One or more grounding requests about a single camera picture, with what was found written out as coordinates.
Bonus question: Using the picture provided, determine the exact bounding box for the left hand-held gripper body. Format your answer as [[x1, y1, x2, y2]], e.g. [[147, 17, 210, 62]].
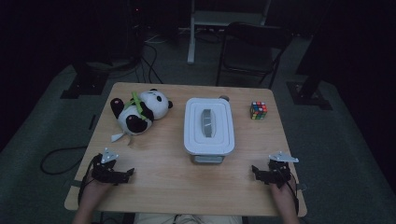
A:
[[92, 147, 128, 185]]

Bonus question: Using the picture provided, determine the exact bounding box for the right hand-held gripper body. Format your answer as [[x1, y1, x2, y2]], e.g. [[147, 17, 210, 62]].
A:
[[263, 150, 300, 189]]

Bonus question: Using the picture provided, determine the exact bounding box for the panda plush toy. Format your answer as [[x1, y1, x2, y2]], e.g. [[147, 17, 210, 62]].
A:
[[109, 88, 174, 144]]

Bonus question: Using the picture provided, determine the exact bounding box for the colourful puzzle cube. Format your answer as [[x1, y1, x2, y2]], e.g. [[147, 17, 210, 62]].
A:
[[249, 101, 269, 121]]

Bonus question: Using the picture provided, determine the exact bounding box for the person's right hand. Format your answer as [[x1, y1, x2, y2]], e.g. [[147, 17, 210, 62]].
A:
[[269, 181, 297, 214]]

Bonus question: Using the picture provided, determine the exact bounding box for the person's left hand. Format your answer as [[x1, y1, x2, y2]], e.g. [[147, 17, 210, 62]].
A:
[[81, 173, 114, 213]]

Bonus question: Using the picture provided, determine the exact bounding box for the small black floor object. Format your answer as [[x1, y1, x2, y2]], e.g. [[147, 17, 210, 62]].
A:
[[88, 114, 98, 132]]

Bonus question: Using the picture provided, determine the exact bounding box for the black stand base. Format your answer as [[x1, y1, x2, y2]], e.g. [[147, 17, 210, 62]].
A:
[[286, 74, 333, 111], [59, 60, 110, 100]]

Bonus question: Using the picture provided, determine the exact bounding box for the black folding chair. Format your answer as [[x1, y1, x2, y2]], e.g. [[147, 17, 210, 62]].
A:
[[215, 21, 294, 91]]

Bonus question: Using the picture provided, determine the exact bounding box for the dark equipment tower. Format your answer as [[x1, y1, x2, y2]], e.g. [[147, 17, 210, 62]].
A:
[[122, 0, 146, 62]]

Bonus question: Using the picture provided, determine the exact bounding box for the right hand-held gripper cable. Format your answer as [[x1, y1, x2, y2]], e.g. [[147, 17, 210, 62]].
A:
[[281, 169, 301, 217]]

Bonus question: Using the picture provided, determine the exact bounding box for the hand-held gripper cable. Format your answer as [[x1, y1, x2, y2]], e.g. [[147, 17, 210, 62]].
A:
[[77, 155, 101, 206], [281, 169, 301, 217]]

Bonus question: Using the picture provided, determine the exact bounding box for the left hand-held gripper cable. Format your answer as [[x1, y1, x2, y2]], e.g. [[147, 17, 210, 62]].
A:
[[77, 155, 101, 206]]

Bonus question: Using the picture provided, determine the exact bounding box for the black looped floor cable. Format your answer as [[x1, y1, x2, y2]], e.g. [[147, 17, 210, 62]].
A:
[[39, 145, 89, 175]]

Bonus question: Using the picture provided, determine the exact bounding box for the black cables bundle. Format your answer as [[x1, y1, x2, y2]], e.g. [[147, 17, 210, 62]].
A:
[[135, 42, 164, 85]]

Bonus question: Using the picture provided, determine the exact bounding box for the white metal stand frame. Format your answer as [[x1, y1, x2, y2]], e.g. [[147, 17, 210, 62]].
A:
[[186, 0, 273, 65]]

